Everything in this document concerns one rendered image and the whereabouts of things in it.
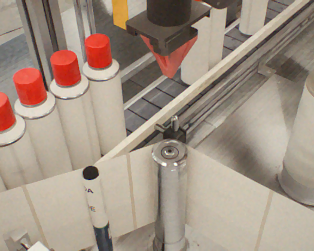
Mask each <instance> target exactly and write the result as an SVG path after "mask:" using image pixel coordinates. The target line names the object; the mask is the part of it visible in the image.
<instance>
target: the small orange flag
mask: <svg viewBox="0 0 314 251"><path fill-rule="evenodd" d="M111 3H112V14H113V20H114V25H116V26H119V27H121V28H123V29H125V30H126V21H127V20H128V19H129V11H128V3H127V0H111Z"/></svg>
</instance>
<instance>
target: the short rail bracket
mask: <svg viewBox="0 0 314 251"><path fill-rule="evenodd" d="M165 139H176V140H178V141H180V142H182V143H183V144H185V143H186V142H187V131H186V129H184V128H182V127H181V126H179V117H178V116H176V115H174V116H172V117H171V125H170V126H169V127H168V128H167V129H166V130H165V131H164V132H163V140H165Z"/></svg>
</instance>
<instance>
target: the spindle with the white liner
mask: <svg viewBox="0 0 314 251"><path fill-rule="evenodd" d="M278 179H279V183H280V185H281V187H282V188H283V190H284V191H285V192H286V193H287V194H288V195H289V196H291V197H292V198H293V199H295V200H297V201H299V202H301V203H304V204H308V205H313V206H314V70H313V71H312V72H311V73H310V74H309V75H308V76H307V78H306V82H305V86H304V90H303V94H302V96H301V99H300V103H299V106H298V110H297V115H296V118H295V120H294V123H293V127H292V131H291V135H290V138H289V142H288V145H287V148H286V153H284V155H283V164H282V165H281V167H280V169H279V173H278Z"/></svg>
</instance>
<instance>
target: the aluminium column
mask: <svg viewBox="0 0 314 251"><path fill-rule="evenodd" d="M45 1H46V4H47V9H48V15H49V19H50V24H51V29H52V33H53V39H54V45H55V49H56V52H57V51H60V50H67V49H68V47H67V43H66V38H65V33H64V29H63V23H62V18H61V14H60V8H59V3H58V0H45ZM16 4H17V8H18V11H19V15H20V19H21V22H22V26H23V29H24V32H25V36H26V40H27V43H28V47H29V51H30V54H31V58H32V62H33V65H34V68H36V69H38V70H39V71H40V72H41V75H42V79H43V82H44V86H45V90H46V91H47V92H49V93H51V92H50V84H51V82H52V81H53V80H54V73H53V68H52V65H51V60H50V59H51V57H52V55H53V54H54V50H53V45H52V41H51V37H50V33H49V29H48V23H47V18H46V15H45V9H44V4H43V0H16Z"/></svg>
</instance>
